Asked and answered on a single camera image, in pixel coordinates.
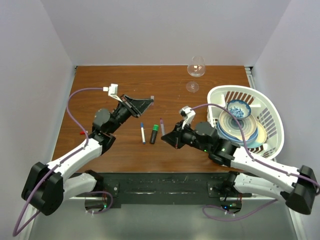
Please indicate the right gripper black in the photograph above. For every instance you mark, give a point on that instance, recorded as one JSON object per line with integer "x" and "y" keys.
{"x": 174, "y": 138}

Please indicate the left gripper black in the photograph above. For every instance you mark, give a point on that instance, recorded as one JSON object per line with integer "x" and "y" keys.
{"x": 134, "y": 106}

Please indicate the purple pen cap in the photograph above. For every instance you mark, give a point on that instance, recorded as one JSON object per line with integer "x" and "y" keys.
{"x": 152, "y": 97}

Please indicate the purple pen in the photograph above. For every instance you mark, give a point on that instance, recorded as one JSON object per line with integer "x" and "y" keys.
{"x": 162, "y": 127}

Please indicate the green highlighter pen black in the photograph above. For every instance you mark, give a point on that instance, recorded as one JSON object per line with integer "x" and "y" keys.
{"x": 153, "y": 136}

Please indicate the green highlighter cap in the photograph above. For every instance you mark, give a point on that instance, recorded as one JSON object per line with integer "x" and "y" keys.
{"x": 155, "y": 127}

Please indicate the white pen blue tip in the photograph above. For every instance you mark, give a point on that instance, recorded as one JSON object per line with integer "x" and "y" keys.
{"x": 143, "y": 135}

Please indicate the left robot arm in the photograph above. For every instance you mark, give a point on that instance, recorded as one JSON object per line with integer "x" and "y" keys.
{"x": 48, "y": 185}

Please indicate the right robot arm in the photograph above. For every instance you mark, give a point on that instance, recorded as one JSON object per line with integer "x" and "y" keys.
{"x": 296, "y": 187}

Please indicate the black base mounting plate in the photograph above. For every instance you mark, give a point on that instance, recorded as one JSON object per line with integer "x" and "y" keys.
{"x": 164, "y": 188}

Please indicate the grey striped plate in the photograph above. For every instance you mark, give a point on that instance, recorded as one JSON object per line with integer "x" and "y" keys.
{"x": 234, "y": 127}

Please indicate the clear wine glass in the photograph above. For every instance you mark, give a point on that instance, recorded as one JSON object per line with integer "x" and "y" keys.
{"x": 196, "y": 69}

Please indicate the blue white patterned bowl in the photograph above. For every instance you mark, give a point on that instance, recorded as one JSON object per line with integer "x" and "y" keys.
{"x": 239, "y": 108}

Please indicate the blue rimmed plate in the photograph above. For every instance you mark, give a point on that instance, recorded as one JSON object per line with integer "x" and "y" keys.
{"x": 226, "y": 136}

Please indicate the cream plate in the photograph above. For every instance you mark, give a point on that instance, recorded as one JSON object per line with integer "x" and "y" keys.
{"x": 262, "y": 135}

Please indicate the white plastic dish basket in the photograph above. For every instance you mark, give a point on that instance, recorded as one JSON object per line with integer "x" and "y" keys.
{"x": 262, "y": 109}

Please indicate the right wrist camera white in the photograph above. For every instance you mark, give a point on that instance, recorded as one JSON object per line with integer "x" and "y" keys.
{"x": 188, "y": 115}

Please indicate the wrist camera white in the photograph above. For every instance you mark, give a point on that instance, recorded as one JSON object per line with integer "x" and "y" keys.
{"x": 188, "y": 115}
{"x": 112, "y": 91}

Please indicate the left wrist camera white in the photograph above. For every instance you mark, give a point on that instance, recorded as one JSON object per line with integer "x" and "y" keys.
{"x": 112, "y": 91}

